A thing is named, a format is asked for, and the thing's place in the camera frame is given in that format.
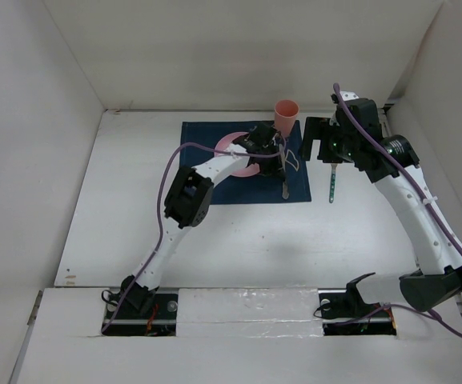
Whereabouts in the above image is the dark blue cloth placemat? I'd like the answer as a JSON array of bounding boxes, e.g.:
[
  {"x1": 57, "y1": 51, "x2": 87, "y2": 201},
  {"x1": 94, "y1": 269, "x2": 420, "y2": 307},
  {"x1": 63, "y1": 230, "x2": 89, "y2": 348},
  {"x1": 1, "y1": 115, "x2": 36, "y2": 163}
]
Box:
[{"x1": 180, "y1": 121, "x2": 311, "y2": 205}]

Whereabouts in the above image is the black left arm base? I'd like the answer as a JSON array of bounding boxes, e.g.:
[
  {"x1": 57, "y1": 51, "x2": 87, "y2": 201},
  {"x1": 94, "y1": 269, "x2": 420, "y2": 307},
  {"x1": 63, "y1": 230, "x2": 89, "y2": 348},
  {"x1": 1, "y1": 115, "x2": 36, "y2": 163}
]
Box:
[{"x1": 101, "y1": 287, "x2": 179, "y2": 337}]

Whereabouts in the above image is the aluminium rail front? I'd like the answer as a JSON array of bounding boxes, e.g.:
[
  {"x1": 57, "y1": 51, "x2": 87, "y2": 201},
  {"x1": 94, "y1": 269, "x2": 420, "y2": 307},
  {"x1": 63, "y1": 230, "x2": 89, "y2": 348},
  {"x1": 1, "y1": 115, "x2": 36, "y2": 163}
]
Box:
[{"x1": 106, "y1": 286, "x2": 396, "y2": 321}]

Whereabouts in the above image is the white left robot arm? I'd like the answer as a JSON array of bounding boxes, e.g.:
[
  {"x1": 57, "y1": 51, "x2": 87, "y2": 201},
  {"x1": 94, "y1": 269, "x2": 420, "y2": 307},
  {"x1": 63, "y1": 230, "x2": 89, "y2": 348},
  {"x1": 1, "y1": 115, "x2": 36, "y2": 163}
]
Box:
[{"x1": 118, "y1": 122, "x2": 286, "y2": 318}]

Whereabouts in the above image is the pink plastic cup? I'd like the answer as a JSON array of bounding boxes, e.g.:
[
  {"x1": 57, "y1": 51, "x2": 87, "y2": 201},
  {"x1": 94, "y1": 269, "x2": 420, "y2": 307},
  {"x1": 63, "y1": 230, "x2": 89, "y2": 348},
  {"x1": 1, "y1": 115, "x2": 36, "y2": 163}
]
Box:
[{"x1": 274, "y1": 99, "x2": 299, "y2": 138}]

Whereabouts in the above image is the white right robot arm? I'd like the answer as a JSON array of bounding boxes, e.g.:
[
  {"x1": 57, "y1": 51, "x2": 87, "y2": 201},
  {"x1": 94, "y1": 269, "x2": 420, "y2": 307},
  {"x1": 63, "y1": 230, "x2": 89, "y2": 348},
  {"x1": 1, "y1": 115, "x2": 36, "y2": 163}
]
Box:
[{"x1": 299, "y1": 92, "x2": 462, "y2": 317}]

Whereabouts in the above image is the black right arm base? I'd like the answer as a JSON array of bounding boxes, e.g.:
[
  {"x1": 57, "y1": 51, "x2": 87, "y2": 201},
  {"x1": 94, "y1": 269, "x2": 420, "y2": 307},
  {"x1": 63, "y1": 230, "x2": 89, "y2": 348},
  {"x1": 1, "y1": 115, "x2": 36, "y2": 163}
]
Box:
[{"x1": 313, "y1": 273, "x2": 397, "y2": 336}]

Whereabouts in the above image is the pink plastic plate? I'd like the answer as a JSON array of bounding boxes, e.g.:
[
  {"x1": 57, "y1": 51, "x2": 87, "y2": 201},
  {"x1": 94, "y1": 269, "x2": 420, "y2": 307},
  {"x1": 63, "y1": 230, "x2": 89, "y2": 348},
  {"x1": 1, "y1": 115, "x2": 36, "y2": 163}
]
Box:
[{"x1": 215, "y1": 132, "x2": 260, "y2": 178}]

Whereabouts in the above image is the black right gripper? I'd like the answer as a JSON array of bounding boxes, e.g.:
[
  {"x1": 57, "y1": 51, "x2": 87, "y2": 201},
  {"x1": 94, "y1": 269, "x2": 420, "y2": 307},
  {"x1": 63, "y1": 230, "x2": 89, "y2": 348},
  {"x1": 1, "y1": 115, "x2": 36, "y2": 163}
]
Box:
[{"x1": 299, "y1": 115, "x2": 359, "y2": 163}]

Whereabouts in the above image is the fork with green handle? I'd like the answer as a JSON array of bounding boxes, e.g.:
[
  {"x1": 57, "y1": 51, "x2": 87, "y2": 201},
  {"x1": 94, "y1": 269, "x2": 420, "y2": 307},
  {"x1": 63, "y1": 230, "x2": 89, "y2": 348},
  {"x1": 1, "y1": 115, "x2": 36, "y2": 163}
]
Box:
[{"x1": 328, "y1": 163, "x2": 338, "y2": 204}]

